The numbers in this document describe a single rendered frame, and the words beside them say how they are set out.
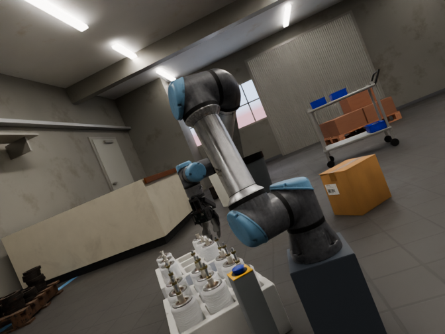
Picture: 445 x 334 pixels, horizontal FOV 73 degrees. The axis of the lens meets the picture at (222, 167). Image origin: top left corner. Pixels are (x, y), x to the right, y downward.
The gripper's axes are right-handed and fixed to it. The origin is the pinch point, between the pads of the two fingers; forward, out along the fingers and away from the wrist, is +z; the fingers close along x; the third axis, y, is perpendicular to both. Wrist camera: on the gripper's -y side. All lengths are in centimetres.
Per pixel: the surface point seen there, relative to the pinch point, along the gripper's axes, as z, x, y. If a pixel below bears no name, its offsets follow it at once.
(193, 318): 15.2, -1.5, 36.7
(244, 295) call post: 9.7, 20.9, 40.2
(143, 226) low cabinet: 8, -157, -159
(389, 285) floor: 35, 60, 6
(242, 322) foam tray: 23.4, 11.8, 30.7
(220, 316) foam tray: 17.8, 7.0, 34.2
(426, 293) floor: 35, 70, 15
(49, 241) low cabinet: -17, -276, -139
